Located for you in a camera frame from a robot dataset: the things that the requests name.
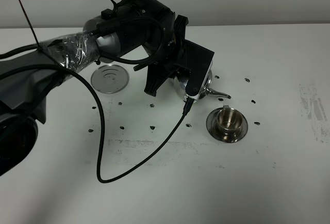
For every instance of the stainless steel teapot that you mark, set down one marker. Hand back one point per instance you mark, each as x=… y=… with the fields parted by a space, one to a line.
x=180 y=80

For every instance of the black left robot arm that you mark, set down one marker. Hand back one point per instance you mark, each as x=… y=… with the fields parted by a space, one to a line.
x=23 y=94

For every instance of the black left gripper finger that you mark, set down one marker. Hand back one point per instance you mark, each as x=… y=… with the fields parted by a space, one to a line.
x=156 y=76

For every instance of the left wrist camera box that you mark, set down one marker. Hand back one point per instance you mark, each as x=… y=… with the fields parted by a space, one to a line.
x=194 y=67

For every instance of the near steel teacup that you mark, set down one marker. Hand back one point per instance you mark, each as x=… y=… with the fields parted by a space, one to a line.
x=229 y=120

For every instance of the round steel teapot saucer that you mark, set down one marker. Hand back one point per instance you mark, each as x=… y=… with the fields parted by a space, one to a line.
x=109 y=79

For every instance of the near steel saucer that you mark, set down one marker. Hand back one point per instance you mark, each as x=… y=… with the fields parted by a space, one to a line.
x=221 y=136

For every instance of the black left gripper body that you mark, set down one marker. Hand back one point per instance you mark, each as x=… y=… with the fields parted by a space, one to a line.
x=141 y=33

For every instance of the black cable tie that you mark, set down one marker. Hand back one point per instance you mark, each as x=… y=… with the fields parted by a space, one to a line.
x=29 y=25

